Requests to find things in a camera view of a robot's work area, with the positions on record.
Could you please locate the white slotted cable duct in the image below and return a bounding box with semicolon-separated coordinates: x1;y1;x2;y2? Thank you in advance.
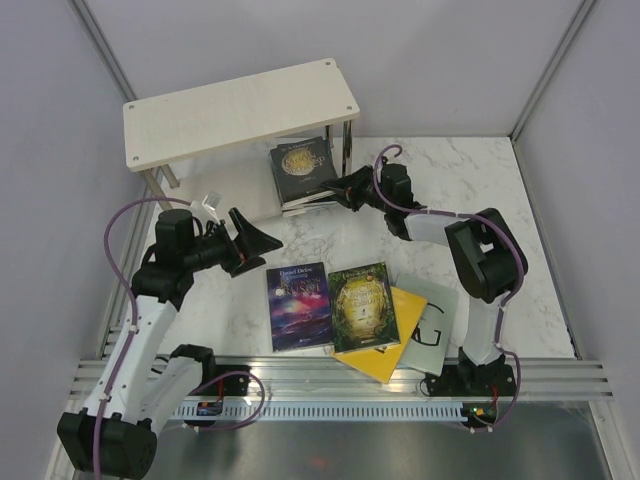
170;399;467;422

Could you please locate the left aluminium corner post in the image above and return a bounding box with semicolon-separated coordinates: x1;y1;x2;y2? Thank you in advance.
68;0;137;102

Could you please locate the aluminium corner post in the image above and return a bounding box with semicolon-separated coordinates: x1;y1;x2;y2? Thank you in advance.
509;0;600;144
68;0;137;102

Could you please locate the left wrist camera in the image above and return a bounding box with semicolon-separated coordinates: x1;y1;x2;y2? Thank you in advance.
190;191;221;223

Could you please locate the black Moon and Sixpence book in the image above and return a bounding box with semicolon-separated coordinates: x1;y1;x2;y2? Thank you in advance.
269;136;338;208

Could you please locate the green Alice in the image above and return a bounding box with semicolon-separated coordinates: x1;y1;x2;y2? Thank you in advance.
328;262;400;353

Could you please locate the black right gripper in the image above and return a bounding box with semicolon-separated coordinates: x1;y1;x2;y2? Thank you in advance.
322;164;392;213

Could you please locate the purple Robinson Crusoe book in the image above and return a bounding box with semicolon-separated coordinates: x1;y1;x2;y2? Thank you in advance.
266;262;333;352

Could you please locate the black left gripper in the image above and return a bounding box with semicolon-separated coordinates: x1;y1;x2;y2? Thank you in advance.
183;208;282;277

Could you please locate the white two-tier wooden shelf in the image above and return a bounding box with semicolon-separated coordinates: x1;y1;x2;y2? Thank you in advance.
123;58;360;221

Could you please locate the pale grey-green booklet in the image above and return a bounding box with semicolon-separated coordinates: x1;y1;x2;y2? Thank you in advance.
396;274;459;377

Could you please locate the aluminium rail base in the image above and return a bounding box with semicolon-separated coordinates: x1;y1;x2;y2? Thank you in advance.
44;164;640;480

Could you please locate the right aluminium corner post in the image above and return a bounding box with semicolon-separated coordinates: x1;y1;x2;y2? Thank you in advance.
509;0;600;144

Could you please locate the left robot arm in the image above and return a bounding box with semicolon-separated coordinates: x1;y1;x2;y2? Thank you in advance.
57;208;283;479

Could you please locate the dark blue cover book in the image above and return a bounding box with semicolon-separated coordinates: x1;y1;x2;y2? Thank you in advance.
281;191;337;211

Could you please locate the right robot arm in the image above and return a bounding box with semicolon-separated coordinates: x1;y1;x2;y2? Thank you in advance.
322;162;528;398

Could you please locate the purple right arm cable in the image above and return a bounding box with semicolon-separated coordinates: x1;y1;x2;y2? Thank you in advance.
372;144;531;435

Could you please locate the yellow booklet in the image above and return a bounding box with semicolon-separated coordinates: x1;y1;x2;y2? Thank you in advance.
332;286;428;384

